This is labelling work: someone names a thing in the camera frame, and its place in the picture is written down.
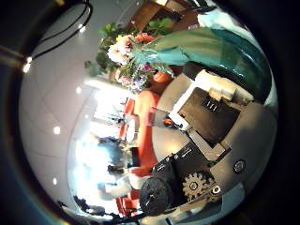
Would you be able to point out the flower bouquet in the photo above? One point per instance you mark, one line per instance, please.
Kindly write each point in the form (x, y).
(193, 47)

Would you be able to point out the orange vase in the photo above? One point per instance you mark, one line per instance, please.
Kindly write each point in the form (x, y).
(161, 78)

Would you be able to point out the person in grey sweater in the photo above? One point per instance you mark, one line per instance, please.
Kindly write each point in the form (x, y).
(111, 150)

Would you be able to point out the person in white shirt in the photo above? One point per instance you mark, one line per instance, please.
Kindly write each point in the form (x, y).
(120, 187)

